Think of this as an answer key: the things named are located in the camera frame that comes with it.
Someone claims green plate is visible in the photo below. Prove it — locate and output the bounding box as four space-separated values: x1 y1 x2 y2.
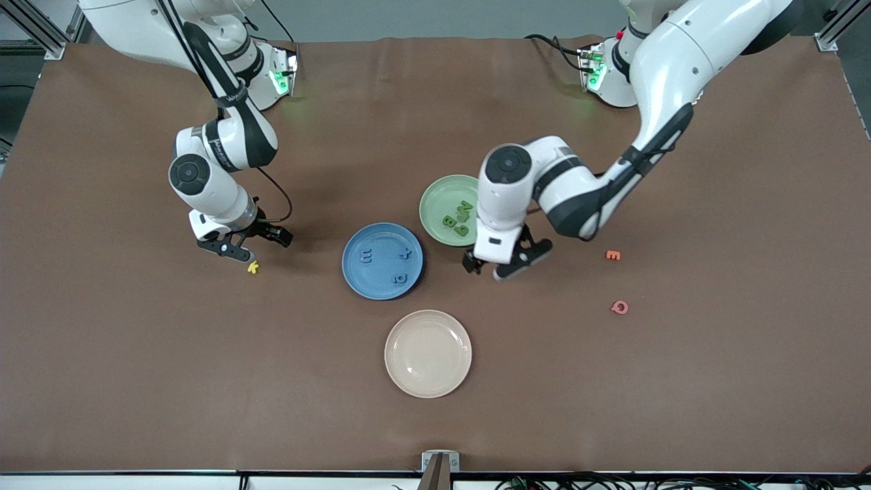
418 174 480 247

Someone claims blue plate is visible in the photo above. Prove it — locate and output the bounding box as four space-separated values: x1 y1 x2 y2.
342 223 424 301

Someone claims beige plate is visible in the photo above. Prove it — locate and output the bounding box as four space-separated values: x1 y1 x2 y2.
384 310 473 399

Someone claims brown table cover mat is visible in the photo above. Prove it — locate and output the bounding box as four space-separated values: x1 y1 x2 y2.
0 35 871 474

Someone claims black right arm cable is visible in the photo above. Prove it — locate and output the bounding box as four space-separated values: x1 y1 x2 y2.
160 0 294 225

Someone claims grey metal bracket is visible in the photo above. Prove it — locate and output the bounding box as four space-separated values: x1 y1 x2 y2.
421 451 460 474

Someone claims black arm base cable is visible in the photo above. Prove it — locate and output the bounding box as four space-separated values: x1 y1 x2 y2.
524 33 587 74

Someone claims dark metal post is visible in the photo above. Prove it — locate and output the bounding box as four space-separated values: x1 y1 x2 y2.
417 455 452 490

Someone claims aluminium frame profile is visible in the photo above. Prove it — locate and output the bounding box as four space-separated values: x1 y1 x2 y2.
813 0 871 52
0 0 69 61

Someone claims tangled black cable bunch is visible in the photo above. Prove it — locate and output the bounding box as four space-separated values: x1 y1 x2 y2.
495 472 871 490

